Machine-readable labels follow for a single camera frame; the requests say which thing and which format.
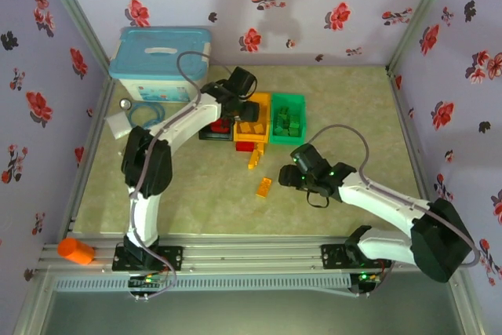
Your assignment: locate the small circuit board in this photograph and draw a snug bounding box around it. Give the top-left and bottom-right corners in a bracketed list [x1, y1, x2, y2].
[352, 271, 384, 295]
[129, 275, 166, 293]

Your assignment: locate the yellow plastic bin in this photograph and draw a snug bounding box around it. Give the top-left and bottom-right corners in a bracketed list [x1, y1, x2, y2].
[233, 91, 272, 144]

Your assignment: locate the blue lidded storage box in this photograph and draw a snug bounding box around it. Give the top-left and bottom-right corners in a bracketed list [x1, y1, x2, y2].
[108, 27, 213, 104]

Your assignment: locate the grey slotted cable duct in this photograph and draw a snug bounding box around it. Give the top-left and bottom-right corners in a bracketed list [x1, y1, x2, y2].
[53, 274, 352, 293]

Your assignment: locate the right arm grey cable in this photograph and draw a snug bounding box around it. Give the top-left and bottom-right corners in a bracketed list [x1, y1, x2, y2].
[307, 124, 482, 297]

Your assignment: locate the yellow curved lego brick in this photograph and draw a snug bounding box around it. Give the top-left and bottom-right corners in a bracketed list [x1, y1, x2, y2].
[246, 142, 267, 172]

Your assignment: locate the long yellow lego brick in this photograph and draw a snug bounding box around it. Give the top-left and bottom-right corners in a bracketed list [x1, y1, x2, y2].
[255, 177, 273, 198]

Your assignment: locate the green plastic bin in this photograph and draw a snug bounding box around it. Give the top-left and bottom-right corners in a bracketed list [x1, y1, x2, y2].
[268, 92, 307, 146]

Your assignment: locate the black plastic bin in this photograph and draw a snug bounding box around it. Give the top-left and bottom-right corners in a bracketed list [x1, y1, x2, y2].
[198, 115, 236, 142]

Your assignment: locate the orange cylinder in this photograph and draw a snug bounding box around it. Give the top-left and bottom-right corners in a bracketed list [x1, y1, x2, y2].
[56, 237, 96, 265]

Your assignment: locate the aluminium frame post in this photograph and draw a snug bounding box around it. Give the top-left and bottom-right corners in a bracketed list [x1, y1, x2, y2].
[35, 0, 115, 77]
[386, 0, 460, 73]

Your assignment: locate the aluminium front rail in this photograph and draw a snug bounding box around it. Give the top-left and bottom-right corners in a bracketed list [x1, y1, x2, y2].
[38, 235, 417, 273]

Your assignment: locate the blue stethoscope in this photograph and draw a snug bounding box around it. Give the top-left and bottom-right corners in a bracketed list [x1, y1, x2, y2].
[117, 97, 165, 155]

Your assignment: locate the aluminium side rail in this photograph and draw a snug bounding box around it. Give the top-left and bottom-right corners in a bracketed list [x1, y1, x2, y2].
[387, 67, 436, 210]
[66, 75, 115, 230]

